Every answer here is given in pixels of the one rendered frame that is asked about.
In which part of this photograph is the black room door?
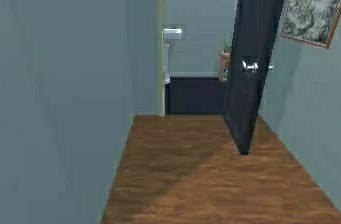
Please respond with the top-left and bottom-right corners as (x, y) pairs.
(222, 0), (285, 156)

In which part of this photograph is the silver door handle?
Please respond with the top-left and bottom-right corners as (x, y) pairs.
(241, 59), (260, 75)

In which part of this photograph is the brown framed wall picture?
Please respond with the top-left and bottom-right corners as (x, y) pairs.
(280, 0), (341, 50)

